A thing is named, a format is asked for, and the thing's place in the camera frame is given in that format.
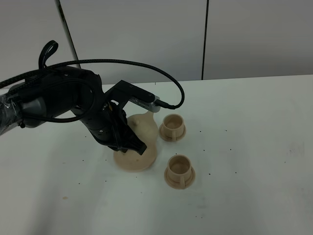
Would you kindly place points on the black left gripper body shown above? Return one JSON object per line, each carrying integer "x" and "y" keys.
{"x": 98, "y": 122}

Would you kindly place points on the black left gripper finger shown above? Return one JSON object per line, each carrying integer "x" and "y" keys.
{"x": 117, "y": 131}
{"x": 132, "y": 141}

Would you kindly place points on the beige teapot with lid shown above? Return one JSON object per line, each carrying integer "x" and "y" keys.
{"x": 144, "y": 126}

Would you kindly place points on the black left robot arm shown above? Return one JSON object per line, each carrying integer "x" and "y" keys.
{"x": 70, "y": 94}

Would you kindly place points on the round beige teapot saucer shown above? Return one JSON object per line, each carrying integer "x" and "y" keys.
{"x": 131, "y": 161}

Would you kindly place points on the beige teacup far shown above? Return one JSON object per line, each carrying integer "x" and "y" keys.
{"x": 172, "y": 128}

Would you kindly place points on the beige teacup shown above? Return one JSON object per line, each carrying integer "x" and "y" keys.
{"x": 179, "y": 173}
{"x": 172, "y": 128}

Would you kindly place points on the beige teacup near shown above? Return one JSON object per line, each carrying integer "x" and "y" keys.
{"x": 179, "y": 173}

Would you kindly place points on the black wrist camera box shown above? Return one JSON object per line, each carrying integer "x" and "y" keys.
{"x": 123, "y": 92}

